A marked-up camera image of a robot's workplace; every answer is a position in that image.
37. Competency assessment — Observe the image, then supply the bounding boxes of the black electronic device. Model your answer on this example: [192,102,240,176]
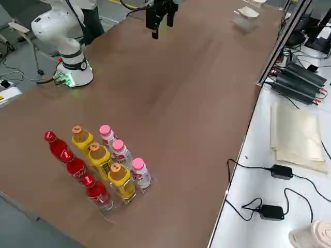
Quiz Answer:
[286,12,309,48]

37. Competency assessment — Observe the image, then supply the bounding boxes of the beige ribbed cup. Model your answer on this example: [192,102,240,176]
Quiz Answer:
[288,219,331,248]

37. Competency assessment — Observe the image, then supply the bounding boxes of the black monitor stand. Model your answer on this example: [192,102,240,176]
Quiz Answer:
[304,10,331,55]

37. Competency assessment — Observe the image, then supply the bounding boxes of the red black clip leads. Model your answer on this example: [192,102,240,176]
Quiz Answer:
[312,87,329,104]

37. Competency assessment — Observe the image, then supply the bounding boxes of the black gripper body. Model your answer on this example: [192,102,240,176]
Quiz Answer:
[146,0,179,12]

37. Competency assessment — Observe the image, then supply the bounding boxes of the clear acrylic bottle rack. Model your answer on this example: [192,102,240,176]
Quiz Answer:
[53,144,159,225]

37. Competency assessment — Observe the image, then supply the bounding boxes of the grey office chair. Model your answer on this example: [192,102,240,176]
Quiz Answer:
[0,5,44,76]

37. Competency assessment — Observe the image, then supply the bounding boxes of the black finned power supply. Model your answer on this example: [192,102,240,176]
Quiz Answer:
[281,61,328,88]
[270,73,321,106]

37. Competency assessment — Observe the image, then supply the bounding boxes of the white control box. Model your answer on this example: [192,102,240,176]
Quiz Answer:
[0,86,23,109]

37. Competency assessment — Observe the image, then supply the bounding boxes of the yellow bottle orange cap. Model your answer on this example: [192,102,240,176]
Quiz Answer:
[107,163,137,204]
[87,142,113,180]
[71,125,95,153]

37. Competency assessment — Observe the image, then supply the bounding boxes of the clear acrylic stepped holder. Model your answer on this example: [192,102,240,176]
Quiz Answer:
[231,0,269,34]

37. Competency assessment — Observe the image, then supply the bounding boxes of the black base cable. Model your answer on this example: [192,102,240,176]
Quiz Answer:
[35,75,64,85]

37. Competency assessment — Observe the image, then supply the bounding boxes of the black adapter cable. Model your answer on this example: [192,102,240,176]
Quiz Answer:
[283,188,315,224]
[226,158,273,194]
[224,197,263,222]
[292,174,331,202]

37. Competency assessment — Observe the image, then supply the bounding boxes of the beige folded cloth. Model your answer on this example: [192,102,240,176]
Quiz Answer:
[270,101,329,174]

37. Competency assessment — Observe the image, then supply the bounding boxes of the tangled black cables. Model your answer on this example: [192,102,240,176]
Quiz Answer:
[280,43,315,69]

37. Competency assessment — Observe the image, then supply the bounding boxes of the white bottle pink cap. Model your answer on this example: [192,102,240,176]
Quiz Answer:
[111,139,133,167]
[131,157,152,191]
[99,125,117,148]

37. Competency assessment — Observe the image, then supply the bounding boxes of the aluminium frame post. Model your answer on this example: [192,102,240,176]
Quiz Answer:
[255,0,313,86]

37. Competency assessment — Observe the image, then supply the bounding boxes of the person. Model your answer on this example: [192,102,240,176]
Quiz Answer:
[81,0,106,47]

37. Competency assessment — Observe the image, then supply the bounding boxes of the red cola bottle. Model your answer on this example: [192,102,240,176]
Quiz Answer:
[81,174,114,210]
[59,150,90,184]
[43,131,71,166]

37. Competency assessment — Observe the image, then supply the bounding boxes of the black power adapter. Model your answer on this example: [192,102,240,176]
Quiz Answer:
[259,204,285,221]
[270,164,294,180]

